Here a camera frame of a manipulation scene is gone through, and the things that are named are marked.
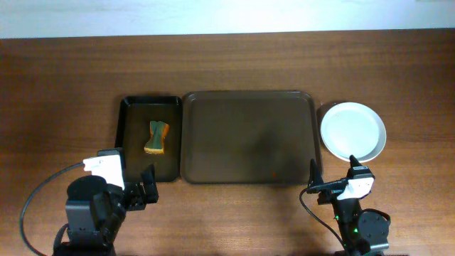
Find white plate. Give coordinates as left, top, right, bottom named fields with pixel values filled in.
left=320, top=102, right=387, bottom=163

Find orange green sponge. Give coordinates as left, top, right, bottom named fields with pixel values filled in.
left=144, top=121, right=170, bottom=154

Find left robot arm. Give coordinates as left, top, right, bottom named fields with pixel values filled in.
left=53, top=148, right=159, bottom=255

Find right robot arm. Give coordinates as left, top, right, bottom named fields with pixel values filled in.
left=299, top=155, right=391, bottom=256

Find small black water tray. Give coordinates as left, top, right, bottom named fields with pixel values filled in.
left=114, top=95, right=183, bottom=182

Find large brown serving tray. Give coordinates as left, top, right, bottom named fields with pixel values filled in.
left=180, top=90, right=322, bottom=186

